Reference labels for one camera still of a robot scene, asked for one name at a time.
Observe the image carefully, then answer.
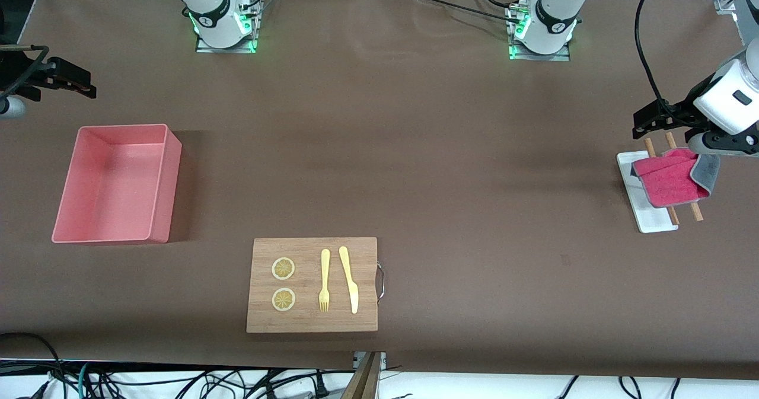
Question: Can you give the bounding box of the black cable on table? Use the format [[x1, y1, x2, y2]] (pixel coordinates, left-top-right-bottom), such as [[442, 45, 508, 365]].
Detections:
[[394, 0, 522, 19]]

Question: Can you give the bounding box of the yellow plastic fork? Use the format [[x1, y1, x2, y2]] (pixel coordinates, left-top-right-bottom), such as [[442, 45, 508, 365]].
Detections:
[[318, 249, 331, 312]]

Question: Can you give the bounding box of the black looped floor cable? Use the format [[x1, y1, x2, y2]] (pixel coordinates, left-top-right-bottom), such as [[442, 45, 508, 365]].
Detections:
[[0, 331, 67, 399]]

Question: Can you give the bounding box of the white rectangular tray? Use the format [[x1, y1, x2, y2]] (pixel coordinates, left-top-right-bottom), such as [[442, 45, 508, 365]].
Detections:
[[617, 151, 678, 234]]

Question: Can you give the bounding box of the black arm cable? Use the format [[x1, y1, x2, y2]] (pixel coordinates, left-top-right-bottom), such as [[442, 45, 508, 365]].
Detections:
[[0, 44, 49, 100], [634, 0, 683, 121]]

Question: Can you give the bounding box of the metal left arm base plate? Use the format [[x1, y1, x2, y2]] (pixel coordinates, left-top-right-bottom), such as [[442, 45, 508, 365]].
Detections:
[[507, 5, 571, 62]]

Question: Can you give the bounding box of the yellow plastic knife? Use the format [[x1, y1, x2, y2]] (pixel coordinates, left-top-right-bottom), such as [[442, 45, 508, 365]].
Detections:
[[339, 246, 359, 315]]

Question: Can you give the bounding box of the pink plastic bin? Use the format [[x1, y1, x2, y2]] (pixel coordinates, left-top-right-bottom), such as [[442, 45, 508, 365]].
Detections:
[[52, 124, 183, 244]]

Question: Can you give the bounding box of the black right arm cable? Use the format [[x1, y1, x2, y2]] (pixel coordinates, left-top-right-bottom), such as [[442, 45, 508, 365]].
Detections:
[[0, 44, 49, 100]]

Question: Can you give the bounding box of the brown wooden stick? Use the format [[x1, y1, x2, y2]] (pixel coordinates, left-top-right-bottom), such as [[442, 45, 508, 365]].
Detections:
[[665, 132, 704, 222], [645, 138, 680, 226]]

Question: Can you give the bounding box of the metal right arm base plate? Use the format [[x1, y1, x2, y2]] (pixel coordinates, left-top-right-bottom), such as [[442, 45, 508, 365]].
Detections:
[[196, 0, 261, 54]]

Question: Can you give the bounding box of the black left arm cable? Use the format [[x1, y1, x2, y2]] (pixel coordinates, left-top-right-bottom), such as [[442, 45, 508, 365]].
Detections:
[[634, 0, 683, 121]]

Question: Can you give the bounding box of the wooden plank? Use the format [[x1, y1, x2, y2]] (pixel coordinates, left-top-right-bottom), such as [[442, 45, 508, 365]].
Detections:
[[341, 352, 381, 399]]

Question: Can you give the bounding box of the red cloth with grey backing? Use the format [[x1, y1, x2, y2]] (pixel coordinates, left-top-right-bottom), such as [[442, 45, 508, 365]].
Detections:
[[630, 148, 721, 209]]

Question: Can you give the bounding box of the wooden cutting board, metal handle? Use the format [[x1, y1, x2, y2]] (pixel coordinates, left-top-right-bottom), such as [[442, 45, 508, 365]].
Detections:
[[246, 237, 386, 333]]

